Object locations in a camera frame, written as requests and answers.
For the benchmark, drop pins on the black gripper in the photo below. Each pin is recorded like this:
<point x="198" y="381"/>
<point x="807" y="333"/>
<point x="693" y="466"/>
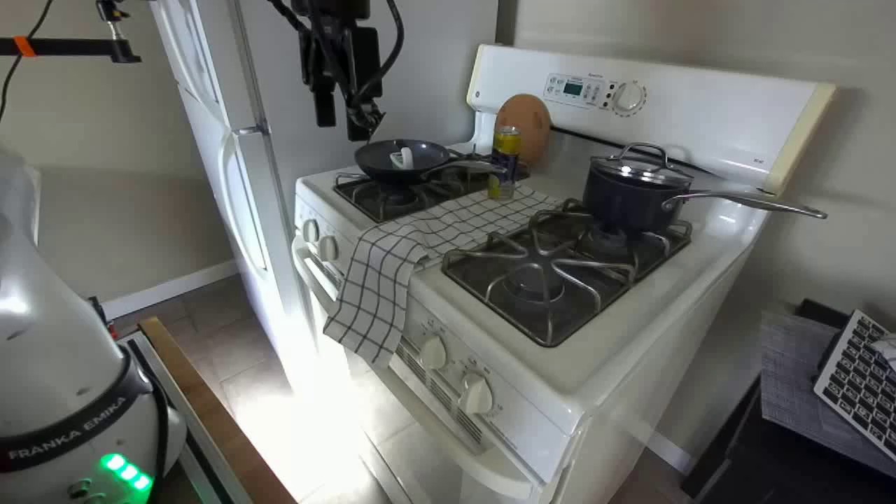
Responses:
<point x="336" y="42"/>

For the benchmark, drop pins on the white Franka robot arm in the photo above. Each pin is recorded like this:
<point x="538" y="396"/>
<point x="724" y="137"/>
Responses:
<point x="58" y="354"/>

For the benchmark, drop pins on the white stove knob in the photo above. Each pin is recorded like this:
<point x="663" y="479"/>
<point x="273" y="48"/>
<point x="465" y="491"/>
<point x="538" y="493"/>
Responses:
<point x="433" y="354"/>
<point x="329" y="246"/>
<point x="311" y="230"/>
<point x="476" y="396"/>

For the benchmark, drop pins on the dark blue pot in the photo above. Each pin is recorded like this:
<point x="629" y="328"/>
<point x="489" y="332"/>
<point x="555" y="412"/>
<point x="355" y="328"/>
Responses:
<point x="623" y="202"/>

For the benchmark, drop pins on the white gas stove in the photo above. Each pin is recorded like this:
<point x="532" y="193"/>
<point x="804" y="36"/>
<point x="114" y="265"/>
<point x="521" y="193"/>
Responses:
<point x="672" y="105"/>

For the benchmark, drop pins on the white refrigerator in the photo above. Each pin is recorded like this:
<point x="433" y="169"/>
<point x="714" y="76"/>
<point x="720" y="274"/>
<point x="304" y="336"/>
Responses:
<point x="282" y="113"/>

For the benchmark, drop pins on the black frying pan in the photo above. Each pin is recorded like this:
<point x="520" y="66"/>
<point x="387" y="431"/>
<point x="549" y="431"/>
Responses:
<point x="409" y="161"/>

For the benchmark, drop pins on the small black burner grate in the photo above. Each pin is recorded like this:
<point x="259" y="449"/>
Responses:
<point x="394" y="199"/>

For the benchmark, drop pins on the white black checkered towel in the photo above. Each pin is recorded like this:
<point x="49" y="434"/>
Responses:
<point x="381" y="269"/>

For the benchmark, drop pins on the yellow green bottle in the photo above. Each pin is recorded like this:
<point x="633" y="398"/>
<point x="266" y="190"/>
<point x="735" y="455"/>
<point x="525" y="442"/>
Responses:
<point x="509" y="162"/>

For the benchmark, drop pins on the round brown wooden board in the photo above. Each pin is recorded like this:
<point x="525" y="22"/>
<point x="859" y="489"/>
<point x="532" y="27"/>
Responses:
<point x="532" y="119"/>

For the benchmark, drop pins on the black stand bar orange clip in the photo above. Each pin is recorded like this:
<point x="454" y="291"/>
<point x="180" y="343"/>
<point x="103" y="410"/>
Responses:
<point x="86" y="46"/>

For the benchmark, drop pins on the large black burner grate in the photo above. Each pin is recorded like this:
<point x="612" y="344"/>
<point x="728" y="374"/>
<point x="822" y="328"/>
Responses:
<point x="549" y="280"/>

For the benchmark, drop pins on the white round oven dial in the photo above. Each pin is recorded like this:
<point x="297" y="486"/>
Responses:
<point x="629" y="97"/>

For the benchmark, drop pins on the wooden robot table edge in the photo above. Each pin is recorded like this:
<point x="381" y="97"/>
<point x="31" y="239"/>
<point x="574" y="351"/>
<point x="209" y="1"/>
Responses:
<point x="210" y="410"/>

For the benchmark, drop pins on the grey mat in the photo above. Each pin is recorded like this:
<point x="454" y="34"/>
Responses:
<point x="787" y="374"/>

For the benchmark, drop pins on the black side table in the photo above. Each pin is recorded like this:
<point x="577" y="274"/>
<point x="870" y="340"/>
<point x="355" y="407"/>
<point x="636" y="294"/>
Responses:
<point x="747" y="466"/>

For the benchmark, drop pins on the white keyboard with dark keys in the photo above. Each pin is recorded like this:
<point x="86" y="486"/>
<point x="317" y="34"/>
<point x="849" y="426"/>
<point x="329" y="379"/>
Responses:
<point x="859" y="381"/>

